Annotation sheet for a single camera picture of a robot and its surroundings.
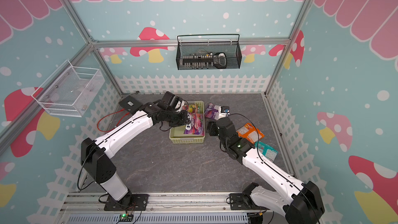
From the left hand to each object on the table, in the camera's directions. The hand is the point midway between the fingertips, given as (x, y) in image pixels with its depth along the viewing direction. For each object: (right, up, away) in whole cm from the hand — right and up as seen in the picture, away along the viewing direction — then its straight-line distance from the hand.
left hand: (189, 123), depth 80 cm
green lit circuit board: (-29, -44, -7) cm, 53 cm away
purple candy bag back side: (+14, +5, +28) cm, 32 cm away
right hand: (+12, +2, -2) cm, 13 cm away
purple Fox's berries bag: (+4, -2, +3) cm, 5 cm away
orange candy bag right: (+36, -7, +15) cm, 40 cm away
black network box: (-45, +11, +32) cm, 56 cm away
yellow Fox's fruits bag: (0, +8, +22) cm, 23 cm away
